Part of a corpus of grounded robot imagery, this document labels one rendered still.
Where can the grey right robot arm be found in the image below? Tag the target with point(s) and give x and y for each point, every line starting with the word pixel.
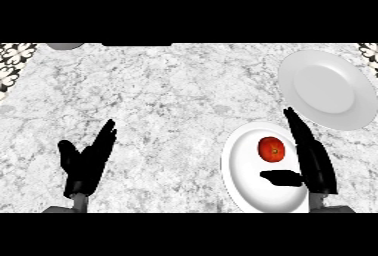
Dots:
pixel 325 203

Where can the pale grey plate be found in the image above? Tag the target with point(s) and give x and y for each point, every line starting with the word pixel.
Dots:
pixel 327 88

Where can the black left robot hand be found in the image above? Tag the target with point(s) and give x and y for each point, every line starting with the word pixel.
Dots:
pixel 86 163

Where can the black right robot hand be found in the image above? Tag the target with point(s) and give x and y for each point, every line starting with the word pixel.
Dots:
pixel 311 160

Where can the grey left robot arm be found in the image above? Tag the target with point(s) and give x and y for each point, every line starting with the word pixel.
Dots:
pixel 74 204

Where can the grey round object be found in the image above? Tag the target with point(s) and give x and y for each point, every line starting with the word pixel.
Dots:
pixel 66 46

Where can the white plate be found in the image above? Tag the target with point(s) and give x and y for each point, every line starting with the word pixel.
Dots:
pixel 253 180

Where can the red tomato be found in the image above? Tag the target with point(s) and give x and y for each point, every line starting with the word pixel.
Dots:
pixel 272 149

